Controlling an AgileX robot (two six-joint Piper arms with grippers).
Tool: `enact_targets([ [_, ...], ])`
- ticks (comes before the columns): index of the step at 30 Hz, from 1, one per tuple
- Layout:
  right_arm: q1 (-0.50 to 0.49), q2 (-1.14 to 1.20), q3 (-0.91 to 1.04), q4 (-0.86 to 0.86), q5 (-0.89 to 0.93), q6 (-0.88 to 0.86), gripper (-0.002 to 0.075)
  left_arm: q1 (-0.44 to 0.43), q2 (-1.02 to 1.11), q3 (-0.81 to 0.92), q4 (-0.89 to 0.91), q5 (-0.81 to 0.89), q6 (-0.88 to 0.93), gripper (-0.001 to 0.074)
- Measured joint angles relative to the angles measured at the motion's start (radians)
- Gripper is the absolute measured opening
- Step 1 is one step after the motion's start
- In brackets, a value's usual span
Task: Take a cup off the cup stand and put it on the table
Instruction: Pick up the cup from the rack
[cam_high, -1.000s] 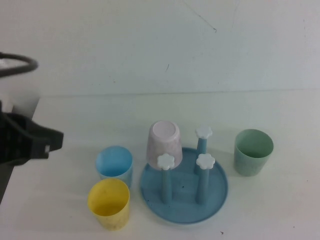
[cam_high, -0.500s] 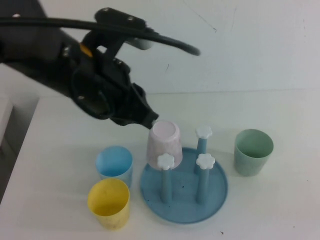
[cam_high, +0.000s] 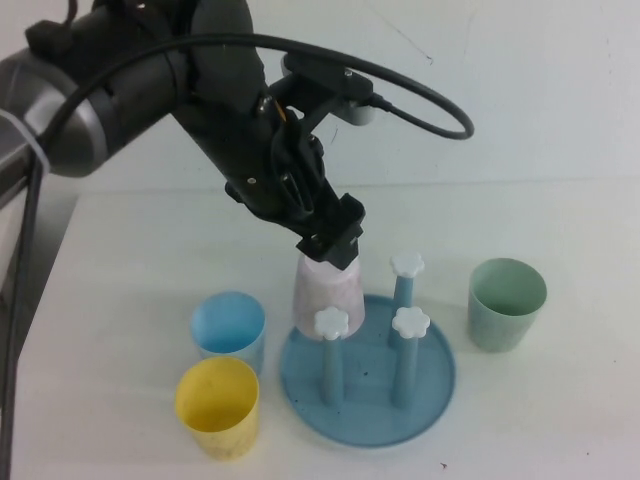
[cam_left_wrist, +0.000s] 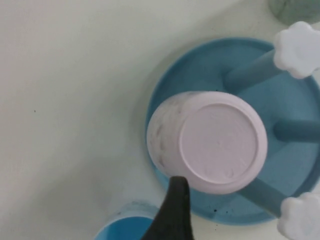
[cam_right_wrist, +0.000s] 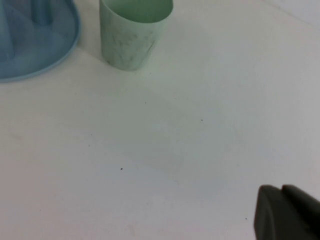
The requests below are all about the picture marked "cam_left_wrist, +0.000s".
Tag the light blue plastic cup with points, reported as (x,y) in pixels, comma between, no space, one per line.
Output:
(122,228)

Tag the blue cup stand white caps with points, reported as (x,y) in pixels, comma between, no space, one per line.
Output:
(282,162)

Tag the pink plastic cup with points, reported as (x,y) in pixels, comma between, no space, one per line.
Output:
(215,145)

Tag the green plastic cup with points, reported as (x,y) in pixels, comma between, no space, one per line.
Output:
(282,10)

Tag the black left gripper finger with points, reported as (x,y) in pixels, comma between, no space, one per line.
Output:
(172,215)

